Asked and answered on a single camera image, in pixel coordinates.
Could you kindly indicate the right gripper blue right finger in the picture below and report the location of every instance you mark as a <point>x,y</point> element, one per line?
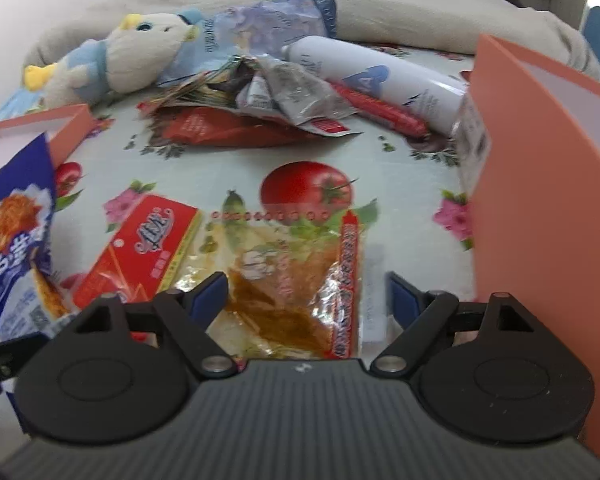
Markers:
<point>421,317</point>

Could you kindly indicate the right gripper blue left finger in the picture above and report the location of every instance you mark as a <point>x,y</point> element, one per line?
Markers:
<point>186,317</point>

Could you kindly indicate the red transparent snack packet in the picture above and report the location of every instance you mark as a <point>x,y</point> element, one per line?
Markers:
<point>294,276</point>

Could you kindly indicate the blue snack bag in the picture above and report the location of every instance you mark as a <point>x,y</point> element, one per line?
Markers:
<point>29,300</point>

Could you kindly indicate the red sachet packet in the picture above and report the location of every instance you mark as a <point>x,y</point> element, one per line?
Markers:
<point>208,126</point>

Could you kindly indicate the grey clear snack packet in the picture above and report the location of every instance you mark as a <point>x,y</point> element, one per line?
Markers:
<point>285,92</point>

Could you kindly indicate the red sausage stick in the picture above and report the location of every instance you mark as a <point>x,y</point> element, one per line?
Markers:
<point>393,117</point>

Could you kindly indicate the white spray bottle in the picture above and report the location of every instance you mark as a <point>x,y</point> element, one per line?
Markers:
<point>433,97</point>

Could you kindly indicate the orange box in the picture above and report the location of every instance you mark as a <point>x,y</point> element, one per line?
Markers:
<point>535,207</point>

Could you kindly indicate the orange box lid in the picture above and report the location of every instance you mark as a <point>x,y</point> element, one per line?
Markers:
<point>64,127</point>

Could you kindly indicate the white blue plush toy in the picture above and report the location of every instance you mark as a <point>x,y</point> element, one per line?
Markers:
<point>131,58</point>

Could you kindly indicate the grey blanket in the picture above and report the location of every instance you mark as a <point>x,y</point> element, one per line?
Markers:
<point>443,25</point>

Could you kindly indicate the blue tissue pack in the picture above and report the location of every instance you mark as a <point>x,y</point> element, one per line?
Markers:
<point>265,27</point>

